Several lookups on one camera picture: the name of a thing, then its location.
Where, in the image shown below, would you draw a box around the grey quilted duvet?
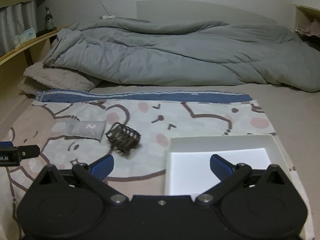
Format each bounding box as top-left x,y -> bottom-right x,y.
44,18 -> 319,92

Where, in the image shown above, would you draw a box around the green glass bottle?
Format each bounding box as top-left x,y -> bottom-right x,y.
44,7 -> 54,30

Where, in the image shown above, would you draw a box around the tissue pack on shelf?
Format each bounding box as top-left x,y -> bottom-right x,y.
14,28 -> 36,48

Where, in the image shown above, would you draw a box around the right side wooden shelf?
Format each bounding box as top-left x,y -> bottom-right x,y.
295,5 -> 320,51

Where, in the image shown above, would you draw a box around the white shallow cardboard box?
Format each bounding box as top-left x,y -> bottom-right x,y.
163,134 -> 291,196

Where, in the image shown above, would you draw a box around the white charger cable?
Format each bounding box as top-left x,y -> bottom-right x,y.
91,0 -> 117,20

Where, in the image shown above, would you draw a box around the pink clothes on shelf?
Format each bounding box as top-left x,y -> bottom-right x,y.
296,20 -> 320,37

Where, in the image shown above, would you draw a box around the grey toilet seat cushion pack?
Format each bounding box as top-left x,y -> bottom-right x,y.
62,119 -> 106,141

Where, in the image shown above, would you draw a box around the beige fluffy pillow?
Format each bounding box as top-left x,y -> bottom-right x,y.
18,62 -> 101,95

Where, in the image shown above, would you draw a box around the yellow wooden bedside shelf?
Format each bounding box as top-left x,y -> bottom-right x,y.
1,28 -> 60,100

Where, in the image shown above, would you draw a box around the grey curtain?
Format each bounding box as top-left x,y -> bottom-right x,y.
0,1 -> 37,56

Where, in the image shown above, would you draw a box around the cartoon bear print cloth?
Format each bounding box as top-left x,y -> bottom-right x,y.
4,88 -> 316,239

